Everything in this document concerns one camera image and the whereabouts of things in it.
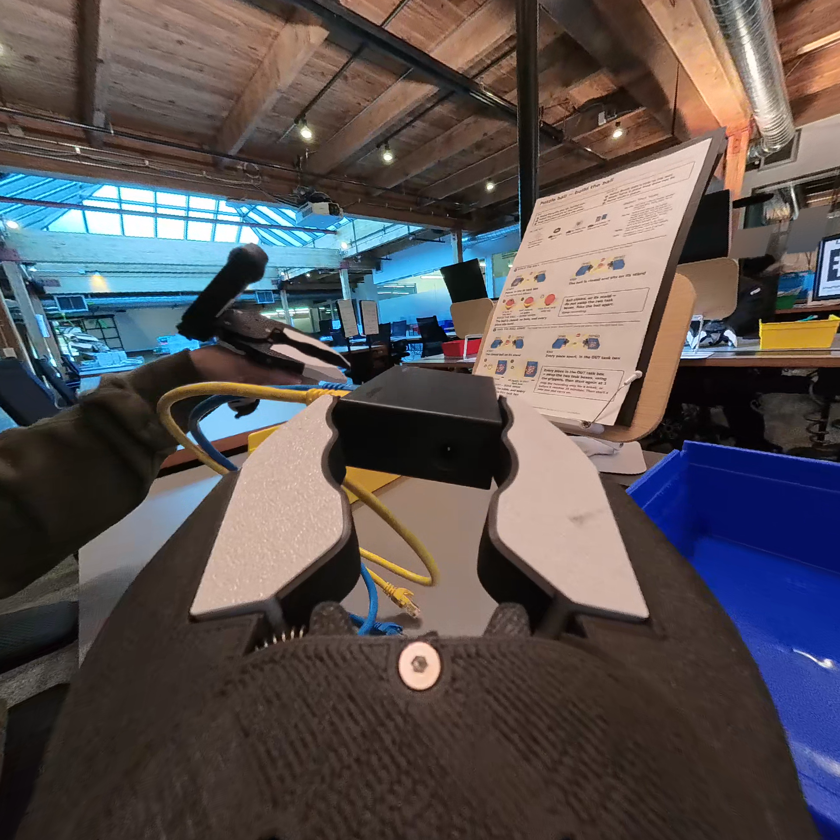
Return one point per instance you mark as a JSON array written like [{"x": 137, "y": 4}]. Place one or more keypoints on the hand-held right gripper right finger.
[{"x": 558, "y": 525}]

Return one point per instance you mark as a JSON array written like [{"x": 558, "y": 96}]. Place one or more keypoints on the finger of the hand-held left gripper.
[
  {"x": 312, "y": 348},
  {"x": 321, "y": 374}
]

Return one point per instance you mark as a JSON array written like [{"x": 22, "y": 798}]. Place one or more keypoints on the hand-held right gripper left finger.
[{"x": 275, "y": 525}]

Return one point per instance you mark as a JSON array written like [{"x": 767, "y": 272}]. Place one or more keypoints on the black network switch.
[{"x": 420, "y": 420}]

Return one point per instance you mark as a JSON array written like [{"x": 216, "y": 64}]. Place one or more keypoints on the person's left forearm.
[{"x": 79, "y": 472}]

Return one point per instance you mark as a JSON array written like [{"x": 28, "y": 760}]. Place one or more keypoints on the person's left hand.
[{"x": 243, "y": 371}]

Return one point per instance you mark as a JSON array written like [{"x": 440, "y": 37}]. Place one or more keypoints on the white sign board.
[
  {"x": 369, "y": 318},
  {"x": 348, "y": 318}
]

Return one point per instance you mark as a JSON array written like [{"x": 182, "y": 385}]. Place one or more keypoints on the large yellow plastic bin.
[{"x": 266, "y": 438}]

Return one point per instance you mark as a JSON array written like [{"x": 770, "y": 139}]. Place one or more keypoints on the skylight window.
[{"x": 151, "y": 210}]

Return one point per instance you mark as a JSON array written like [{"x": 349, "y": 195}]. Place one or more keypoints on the white ceiling projector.
[{"x": 319, "y": 211}]

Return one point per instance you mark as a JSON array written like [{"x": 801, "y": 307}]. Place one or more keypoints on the red plastic bin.
[{"x": 459, "y": 348}]

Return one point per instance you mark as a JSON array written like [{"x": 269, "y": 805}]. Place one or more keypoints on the blue plastic bin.
[{"x": 754, "y": 577}]

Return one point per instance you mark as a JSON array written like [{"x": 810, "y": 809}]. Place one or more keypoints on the printed instruction sheet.
[{"x": 590, "y": 295}]

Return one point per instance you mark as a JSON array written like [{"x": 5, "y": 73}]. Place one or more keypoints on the small yellow bin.
[{"x": 797, "y": 333}]

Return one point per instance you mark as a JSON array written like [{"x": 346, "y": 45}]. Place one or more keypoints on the black steel column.
[{"x": 527, "y": 98}]

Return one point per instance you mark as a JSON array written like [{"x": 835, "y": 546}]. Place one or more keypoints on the monitor with white screen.
[{"x": 828, "y": 269}]

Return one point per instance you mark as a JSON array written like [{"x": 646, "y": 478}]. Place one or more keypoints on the silver air duct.
[{"x": 754, "y": 65}]

